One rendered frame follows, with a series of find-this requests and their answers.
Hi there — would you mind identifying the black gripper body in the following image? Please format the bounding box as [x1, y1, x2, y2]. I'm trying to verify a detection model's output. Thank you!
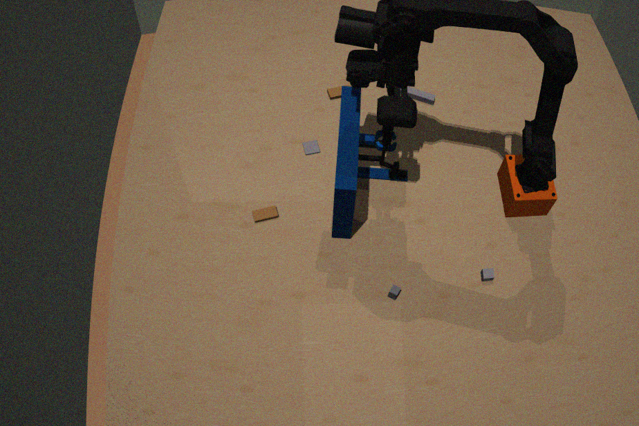
[377, 37, 418, 129]

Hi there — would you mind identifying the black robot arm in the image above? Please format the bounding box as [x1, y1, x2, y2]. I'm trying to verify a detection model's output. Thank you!
[335, 0, 578, 194]

